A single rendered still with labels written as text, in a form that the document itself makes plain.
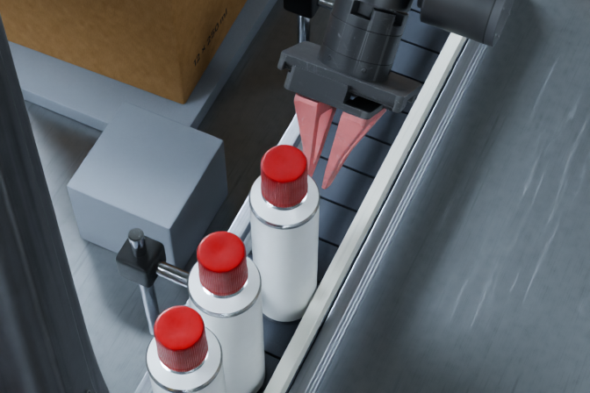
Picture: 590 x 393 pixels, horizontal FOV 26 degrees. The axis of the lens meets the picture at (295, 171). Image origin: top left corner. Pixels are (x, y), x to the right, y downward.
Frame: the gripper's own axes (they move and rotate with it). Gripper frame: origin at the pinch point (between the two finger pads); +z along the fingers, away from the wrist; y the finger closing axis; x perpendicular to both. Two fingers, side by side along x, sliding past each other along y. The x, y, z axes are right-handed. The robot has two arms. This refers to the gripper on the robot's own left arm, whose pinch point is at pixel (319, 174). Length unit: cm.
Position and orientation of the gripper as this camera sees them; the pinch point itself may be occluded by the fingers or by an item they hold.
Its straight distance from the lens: 102.1
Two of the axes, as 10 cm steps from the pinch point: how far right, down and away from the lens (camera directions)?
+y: 9.1, 3.6, -2.2
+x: 3.1, -2.3, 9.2
